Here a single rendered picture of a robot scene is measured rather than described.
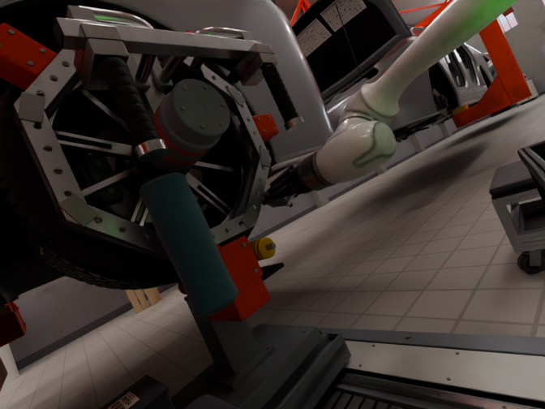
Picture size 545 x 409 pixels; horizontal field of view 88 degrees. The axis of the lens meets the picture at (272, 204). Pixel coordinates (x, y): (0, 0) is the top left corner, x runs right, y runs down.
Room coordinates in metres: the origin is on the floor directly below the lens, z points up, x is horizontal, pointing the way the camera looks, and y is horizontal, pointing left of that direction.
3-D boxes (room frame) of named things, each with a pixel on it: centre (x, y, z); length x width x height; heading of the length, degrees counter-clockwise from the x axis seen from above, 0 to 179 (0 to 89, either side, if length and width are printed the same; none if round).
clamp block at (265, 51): (0.67, -0.10, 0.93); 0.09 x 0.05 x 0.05; 43
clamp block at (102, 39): (0.44, 0.15, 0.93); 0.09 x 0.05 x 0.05; 43
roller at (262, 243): (0.86, 0.14, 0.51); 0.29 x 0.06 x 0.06; 43
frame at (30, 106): (0.70, 0.16, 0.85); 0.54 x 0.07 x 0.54; 133
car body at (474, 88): (4.68, -2.66, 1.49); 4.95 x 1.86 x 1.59; 133
